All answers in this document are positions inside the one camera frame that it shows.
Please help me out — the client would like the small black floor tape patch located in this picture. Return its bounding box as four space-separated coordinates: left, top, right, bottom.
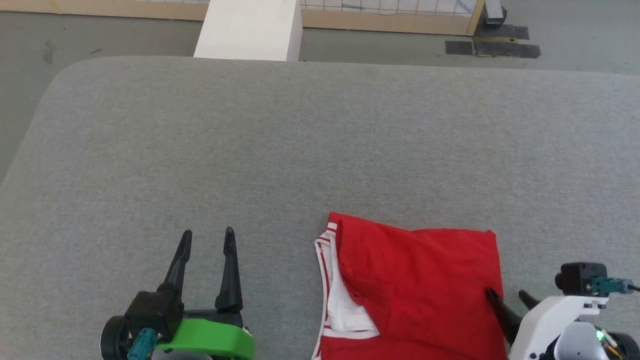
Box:
445 40 474 56

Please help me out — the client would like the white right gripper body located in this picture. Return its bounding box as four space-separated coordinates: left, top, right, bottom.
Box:
508 294 602 360

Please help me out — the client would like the large black floor tape patch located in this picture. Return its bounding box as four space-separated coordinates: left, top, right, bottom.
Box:
472 24 542 59

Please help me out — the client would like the grey fabric sofa seat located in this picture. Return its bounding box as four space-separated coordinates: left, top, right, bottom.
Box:
0 56 640 360

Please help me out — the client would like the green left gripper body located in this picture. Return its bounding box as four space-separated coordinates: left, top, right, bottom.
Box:
155 308 255 360

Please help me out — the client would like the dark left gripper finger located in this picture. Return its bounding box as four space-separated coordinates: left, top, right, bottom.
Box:
214 227 245 314
163 229 194 302

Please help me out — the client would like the white rectangular box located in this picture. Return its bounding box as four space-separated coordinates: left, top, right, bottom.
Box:
193 0 304 62

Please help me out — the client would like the lemon print partition wooden frame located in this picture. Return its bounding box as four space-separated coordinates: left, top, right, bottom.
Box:
0 0 486 37

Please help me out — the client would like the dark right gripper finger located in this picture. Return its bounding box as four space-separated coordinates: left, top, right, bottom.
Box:
485 287 522 347
518 290 541 311

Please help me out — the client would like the red and white sports garment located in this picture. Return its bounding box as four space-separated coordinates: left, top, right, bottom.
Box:
311 212 509 360

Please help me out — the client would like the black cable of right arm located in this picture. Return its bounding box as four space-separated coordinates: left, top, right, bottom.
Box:
592 277 640 296

